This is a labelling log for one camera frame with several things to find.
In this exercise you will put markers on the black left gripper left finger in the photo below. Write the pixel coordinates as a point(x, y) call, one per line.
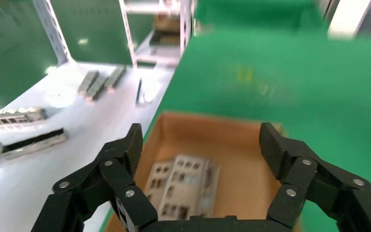
point(121, 179)

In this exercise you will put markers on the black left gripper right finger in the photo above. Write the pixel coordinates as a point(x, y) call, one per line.
point(307, 179)

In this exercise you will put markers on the silver perforated IO shield plate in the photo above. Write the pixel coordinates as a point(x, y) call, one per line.
point(158, 182)
point(213, 182)
point(185, 182)

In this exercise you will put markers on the shallow cardboard box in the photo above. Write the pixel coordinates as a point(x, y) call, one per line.
point(243, 153)

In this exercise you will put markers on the small metal binder clip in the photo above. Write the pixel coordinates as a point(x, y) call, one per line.
point(139, 93)

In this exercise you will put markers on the green cloth mat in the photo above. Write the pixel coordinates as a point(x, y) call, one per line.
point(300, 89)

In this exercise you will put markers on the silver connector shield strip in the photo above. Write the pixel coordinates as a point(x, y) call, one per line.
point(88, 81)
point(96, 91)
point(116, 76)

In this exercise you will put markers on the narrow slotted metal strip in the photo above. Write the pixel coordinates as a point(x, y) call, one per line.
point(17, 116)

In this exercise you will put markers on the grey perforated shelf upright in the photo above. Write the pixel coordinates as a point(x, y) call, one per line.
point(128, 35)
point(54, 32)
point(187, 25)

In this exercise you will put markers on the brown background carton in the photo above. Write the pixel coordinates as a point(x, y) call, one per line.
point(168, 23)

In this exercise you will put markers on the white metal bar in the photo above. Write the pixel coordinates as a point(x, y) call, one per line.
point(348, 19)

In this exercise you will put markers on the silver U-shaped metal bracket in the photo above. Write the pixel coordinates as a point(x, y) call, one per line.
point(35, 144)

